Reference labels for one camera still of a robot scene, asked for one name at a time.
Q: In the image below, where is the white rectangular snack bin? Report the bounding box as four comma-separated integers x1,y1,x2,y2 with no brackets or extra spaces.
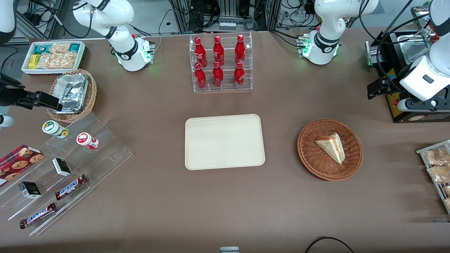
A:
21,41,86,76

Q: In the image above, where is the light wicker basket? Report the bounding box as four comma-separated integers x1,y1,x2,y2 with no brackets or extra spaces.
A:
46,69,97,123

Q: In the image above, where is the clear acrylic bottle rack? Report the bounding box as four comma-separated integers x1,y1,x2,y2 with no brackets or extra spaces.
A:
189,31,253,93

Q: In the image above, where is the small black carton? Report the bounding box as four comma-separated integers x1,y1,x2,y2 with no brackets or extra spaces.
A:
52,157,72,177
18,181,42,199

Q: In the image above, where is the grey wire rack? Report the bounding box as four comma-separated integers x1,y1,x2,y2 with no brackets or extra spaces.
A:
416,140,450,216

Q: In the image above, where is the large clear cracker bag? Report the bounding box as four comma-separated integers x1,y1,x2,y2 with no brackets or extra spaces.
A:
36,52,77,70

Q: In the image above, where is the red-capped yogurt bottle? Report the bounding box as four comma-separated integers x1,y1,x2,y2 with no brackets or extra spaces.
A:
76,132,99,150

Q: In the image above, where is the black looped cable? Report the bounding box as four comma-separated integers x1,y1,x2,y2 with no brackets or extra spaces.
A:
304,236,356,253

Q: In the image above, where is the steel food pan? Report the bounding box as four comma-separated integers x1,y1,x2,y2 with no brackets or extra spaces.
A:
400,43,432,65

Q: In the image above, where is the green-capped yogurt bottle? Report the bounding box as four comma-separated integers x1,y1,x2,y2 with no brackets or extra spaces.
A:
42,120,69,139

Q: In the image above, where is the Snickers chocolate bar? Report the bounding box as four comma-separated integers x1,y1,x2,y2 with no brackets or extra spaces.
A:
19,202,57,229
55,174,89,200

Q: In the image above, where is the small clear cracker packet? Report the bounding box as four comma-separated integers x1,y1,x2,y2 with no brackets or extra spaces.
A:
49,43,71,54

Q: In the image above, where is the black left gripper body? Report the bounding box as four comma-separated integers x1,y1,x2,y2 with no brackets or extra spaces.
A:
381,75,405,95

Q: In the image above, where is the red cookie box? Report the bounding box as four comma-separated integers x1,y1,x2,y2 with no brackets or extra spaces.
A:
0,144,44,187

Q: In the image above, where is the aluminium frame rack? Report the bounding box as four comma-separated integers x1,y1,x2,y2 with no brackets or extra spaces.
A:
169,0,283,34

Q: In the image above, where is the red cola bottle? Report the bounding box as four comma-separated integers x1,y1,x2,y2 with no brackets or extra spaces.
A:
212,61,224,88
233,61,245,88
194,37,208,67
194,63,207,90
234,34,246,65
213,35,225,67

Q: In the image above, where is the aluminium foil container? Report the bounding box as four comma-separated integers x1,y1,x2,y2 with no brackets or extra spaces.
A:
52,73,89,114

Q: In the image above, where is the brown round wicker basket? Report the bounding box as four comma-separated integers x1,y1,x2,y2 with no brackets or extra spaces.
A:
297,118,364,182

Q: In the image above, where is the beige plastic tray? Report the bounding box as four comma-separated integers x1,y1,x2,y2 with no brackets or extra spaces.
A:
185,113,266,171

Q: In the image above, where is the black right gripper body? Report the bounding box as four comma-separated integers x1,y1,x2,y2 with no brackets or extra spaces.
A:
0,73,27,107

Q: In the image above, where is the black food warmer machine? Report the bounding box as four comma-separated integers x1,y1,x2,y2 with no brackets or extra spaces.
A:
365,5,450,124

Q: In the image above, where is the clear acrylic stepped stand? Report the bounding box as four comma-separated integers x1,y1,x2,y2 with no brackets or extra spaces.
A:
0,111,133,237

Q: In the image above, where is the triangle sandwich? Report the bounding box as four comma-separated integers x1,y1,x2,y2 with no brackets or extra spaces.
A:
315,132,346,165

